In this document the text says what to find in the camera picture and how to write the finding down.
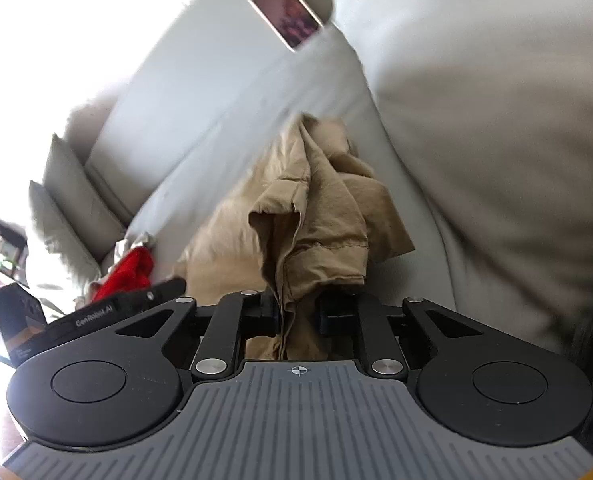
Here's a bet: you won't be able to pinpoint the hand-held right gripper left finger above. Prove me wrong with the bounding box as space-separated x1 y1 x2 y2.
115 289 282 378

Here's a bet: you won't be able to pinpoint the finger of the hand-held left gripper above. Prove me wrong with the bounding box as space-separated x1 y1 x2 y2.
145 277 184 307

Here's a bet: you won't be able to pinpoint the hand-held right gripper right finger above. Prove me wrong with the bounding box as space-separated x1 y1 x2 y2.
319 292 482 378

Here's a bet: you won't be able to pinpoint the khaki pants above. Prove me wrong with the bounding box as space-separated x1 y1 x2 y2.
174 112 416 361

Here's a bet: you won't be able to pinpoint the red garment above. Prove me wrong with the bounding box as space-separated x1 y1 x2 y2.
89 248 156 302

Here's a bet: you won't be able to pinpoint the white garment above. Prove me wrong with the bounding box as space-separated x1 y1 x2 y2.
101 232 153 261

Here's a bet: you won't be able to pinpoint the grey back cushion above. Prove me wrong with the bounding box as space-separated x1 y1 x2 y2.
28 180 102 286
44 132 127 261

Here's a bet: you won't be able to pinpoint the grey sofa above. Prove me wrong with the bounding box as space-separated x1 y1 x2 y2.
61 0 457 311

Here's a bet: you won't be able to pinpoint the large grey cushion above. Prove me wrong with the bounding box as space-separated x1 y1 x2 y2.
326 0 593 356

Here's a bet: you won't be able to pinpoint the smartphone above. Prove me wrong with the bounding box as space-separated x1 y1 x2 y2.
248 0 325 52

